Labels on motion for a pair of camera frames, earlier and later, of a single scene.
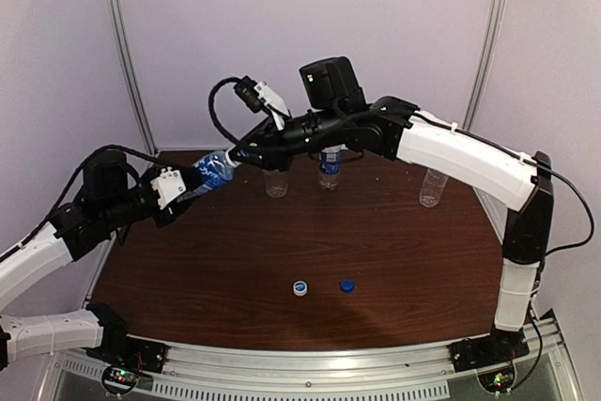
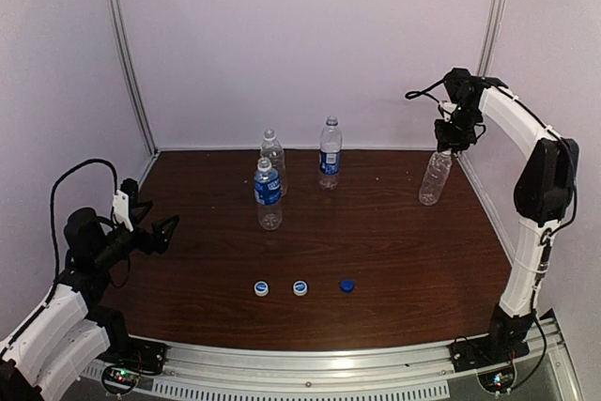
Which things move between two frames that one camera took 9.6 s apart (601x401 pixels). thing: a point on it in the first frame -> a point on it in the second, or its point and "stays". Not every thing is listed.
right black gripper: x=275 y=146 -> x=454 y=136
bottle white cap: x=432 y=188 stays
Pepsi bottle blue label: x=330 y=166 stays
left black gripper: x=169 y=212 -> x=142 y=234
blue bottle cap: x=347 y=285 stays
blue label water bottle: x=216 y=169 -> x=268 y=195
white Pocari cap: x=300 y=288 stays
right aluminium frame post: x=490 y=41 stays
